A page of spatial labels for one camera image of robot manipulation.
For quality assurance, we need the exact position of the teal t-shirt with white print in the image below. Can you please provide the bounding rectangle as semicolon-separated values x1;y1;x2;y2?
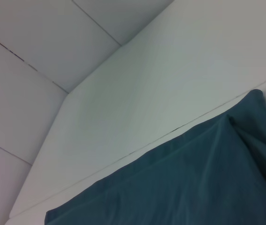
45;89;266;225

